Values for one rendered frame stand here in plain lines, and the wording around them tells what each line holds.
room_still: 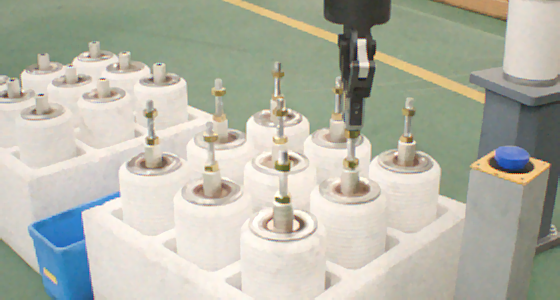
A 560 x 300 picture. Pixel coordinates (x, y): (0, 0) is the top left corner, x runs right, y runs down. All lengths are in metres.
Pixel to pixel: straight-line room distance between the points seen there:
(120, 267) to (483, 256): 0.47
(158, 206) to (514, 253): 0.44
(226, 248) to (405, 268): 0.22
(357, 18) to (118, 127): 0.57
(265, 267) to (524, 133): 0.55
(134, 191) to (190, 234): 0.11
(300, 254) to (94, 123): 0.56
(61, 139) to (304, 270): 0.54
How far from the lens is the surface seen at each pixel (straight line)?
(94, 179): 1.19
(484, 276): 0.86
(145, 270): 0.91
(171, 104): 1.27
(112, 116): 1.21
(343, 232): 0.85
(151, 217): 0.94
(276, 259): 0.76
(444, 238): 0.96
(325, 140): 1.01
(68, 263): 1.06
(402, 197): 0.93
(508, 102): 1.17
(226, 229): 0.84
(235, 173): 1.00
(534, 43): 1.16
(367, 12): 0.77
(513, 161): 0.80
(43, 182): 1.14
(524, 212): 0.81
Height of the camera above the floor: 0.64
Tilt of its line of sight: 22 degrees down
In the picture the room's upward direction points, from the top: straight up
